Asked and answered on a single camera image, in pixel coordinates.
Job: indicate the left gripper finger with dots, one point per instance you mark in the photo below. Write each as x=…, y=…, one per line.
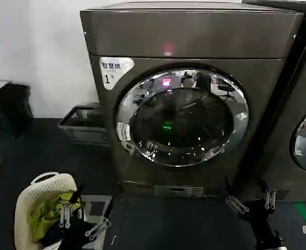
x=98, y=229
x=66, y=214

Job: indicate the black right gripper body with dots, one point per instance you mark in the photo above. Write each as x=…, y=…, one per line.
x=262, y=221

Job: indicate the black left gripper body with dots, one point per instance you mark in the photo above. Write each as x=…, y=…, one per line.
x=75, y=235

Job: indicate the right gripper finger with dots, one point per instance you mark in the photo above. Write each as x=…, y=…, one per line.
x=236, y=203
x=270, y=199

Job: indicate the yellow-green garment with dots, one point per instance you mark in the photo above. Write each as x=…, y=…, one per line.
x=47, y=211

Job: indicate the dark navy garment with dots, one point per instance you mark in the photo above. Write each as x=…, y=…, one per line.
x=55, y=234

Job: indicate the grey square floor plate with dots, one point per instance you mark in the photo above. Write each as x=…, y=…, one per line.
x=96, y=205

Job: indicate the grey dryer with white sticker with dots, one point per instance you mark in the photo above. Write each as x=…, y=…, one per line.
x=293, y=166

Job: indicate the white perforated laundry basket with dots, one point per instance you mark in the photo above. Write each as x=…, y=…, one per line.
x=30, y=192

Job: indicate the grey plastic crate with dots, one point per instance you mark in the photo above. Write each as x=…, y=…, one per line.
x=79, y=132

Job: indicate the small white door sticker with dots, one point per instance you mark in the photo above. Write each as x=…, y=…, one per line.
x=123, y=131

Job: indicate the round chrome glass dryer door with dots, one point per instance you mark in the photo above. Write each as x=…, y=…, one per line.
x=181, y=117

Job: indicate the white label with number one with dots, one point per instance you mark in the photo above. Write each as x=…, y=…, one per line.
x=111, y=75

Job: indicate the grey front-loading dryer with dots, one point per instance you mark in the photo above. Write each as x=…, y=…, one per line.
x=194, y=31

